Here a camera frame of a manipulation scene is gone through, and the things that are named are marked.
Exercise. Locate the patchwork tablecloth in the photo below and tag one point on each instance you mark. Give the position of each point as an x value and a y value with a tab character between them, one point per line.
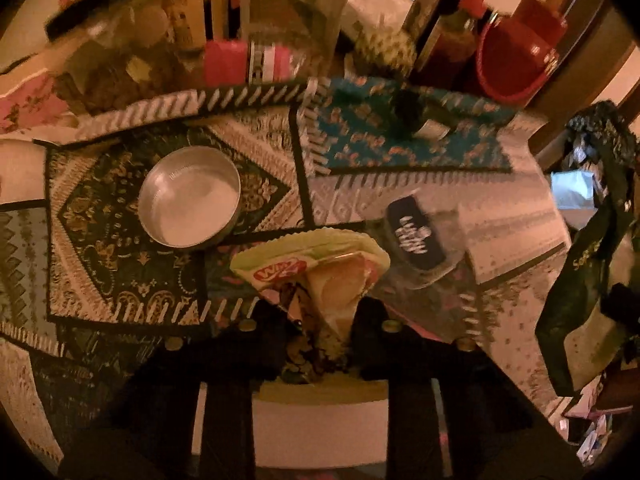
350	200

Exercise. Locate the red sauce bottle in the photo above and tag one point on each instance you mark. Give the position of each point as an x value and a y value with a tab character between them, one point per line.
457	35

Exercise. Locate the green yellow snack wrapper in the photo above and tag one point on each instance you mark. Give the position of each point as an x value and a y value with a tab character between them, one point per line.
310	270

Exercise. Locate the clear glass bottle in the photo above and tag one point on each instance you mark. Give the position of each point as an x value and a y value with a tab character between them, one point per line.
187	15

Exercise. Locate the dark green plastic bag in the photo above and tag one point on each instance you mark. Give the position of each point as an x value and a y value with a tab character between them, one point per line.
580	270

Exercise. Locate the dark wine bottle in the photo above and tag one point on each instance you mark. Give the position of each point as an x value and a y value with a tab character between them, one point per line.
232	5

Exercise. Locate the round metal tin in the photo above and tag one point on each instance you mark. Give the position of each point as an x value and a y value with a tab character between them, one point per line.
190	202

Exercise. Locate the brown wooden door frame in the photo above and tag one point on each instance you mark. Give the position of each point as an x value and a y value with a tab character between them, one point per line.
590	45

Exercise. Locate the pink floral box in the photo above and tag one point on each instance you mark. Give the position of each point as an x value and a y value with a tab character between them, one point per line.
20	105

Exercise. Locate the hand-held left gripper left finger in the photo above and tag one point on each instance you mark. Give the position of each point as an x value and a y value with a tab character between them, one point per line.
272	330

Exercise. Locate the small dark bottle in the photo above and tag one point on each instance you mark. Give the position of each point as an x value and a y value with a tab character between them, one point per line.
425	120

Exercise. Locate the red plastic jug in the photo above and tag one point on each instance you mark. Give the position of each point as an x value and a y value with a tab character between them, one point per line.
520	55

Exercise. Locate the white plastic bag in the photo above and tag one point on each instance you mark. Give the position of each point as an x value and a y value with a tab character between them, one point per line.
572	190

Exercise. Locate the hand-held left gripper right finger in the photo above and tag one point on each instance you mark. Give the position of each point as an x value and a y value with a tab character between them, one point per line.
367	335

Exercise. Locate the dark rectangular box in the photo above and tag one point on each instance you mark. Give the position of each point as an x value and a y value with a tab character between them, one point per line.
425	5

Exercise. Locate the dark printed cloth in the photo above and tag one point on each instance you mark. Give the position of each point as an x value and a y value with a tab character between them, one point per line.
600	120

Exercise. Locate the large clear glass jar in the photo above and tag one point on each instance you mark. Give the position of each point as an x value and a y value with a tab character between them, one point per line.
295	10

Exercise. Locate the glass pickle jar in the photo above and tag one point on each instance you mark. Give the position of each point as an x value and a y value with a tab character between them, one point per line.
120	60

